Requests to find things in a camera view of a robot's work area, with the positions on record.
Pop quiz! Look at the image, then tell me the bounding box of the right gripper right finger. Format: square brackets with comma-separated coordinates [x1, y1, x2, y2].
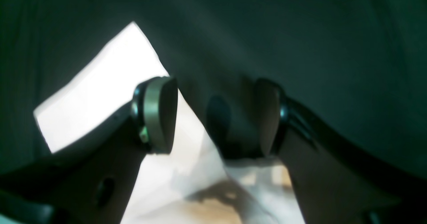
[254, 78, 427, 224]

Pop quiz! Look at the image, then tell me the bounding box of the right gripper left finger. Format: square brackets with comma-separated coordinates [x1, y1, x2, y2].
[0, 77, 177, 224]

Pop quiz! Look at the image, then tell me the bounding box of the pink T-shirt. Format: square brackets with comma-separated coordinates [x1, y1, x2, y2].
[33, 22, 305, 224]

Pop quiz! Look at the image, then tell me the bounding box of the black table cloth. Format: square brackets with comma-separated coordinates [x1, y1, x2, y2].
[1, 0, 426, 180]

